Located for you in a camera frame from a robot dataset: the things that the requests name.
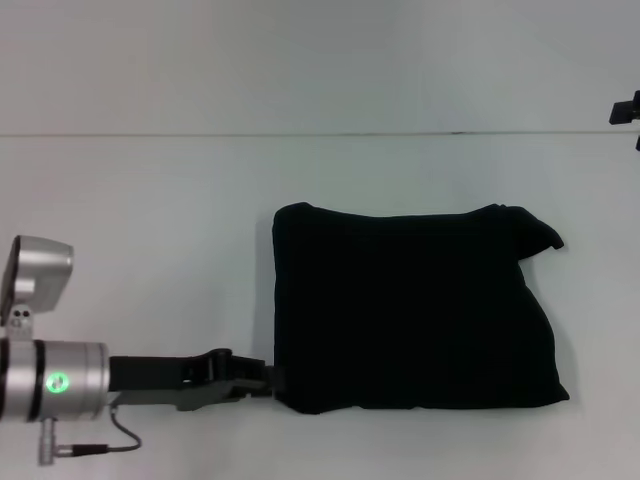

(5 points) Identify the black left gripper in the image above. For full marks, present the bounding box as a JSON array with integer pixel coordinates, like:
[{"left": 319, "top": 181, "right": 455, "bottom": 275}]
[{"left": 106, "top": 347, "right": 287, "bottom": 413}]

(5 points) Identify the black shirt with FREE print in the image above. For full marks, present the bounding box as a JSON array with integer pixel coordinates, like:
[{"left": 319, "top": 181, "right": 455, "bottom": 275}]
[{"left": 270, "top": 200, "right": 572, "bottom": 417}]

